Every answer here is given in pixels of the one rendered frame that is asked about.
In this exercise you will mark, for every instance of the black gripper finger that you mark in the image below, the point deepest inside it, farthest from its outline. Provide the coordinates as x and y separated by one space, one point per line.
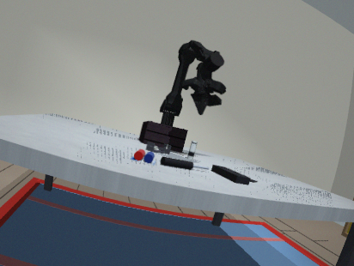
199 101
206 101

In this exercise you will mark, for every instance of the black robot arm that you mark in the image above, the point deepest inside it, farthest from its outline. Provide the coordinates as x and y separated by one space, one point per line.
211 61

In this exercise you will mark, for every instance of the grey battery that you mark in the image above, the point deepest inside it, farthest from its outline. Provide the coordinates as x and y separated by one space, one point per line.
192 150

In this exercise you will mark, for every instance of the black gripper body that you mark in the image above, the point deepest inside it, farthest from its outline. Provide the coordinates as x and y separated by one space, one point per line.
197 84

